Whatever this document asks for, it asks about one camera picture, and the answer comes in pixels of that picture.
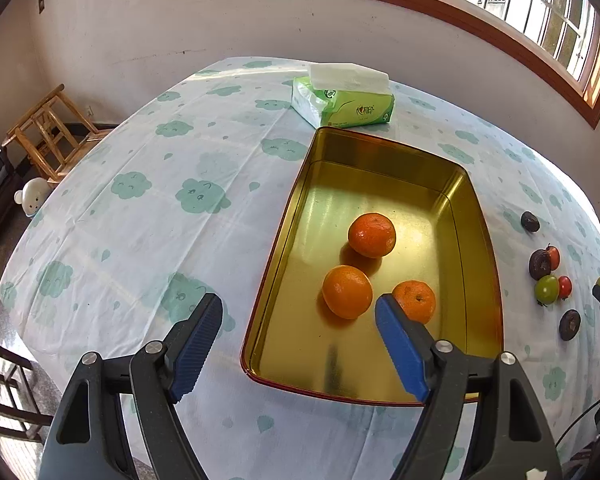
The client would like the dark passion fruit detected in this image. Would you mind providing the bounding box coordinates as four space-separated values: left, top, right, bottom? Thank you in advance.
558 309 581 341
528 249 552 281
520 211 540 233

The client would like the red tomato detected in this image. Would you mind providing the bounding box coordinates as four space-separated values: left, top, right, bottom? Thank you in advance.
558 275 572 300
546 245 560 271

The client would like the orange mandarin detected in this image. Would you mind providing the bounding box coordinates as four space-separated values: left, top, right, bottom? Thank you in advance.
348 212 396 259
392 280 437 324
321 264 374 321

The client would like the dark wooden chair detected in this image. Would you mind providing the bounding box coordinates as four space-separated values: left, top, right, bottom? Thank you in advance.
0 346 53 444

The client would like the white bear toy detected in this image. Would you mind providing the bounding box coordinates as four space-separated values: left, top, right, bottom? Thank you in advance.
14 178 53 218

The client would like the cloud pattern tablecloth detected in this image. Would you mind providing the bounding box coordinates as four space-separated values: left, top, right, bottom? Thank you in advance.
0 58 600 479

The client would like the red gold toffee tin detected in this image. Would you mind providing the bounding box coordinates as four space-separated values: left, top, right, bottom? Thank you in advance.
240 128 504 406

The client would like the wooden stool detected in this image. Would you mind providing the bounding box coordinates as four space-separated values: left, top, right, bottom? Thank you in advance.
0 84 114 185

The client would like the green tissue pack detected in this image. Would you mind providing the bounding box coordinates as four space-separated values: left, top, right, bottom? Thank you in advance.
291 63 396 128

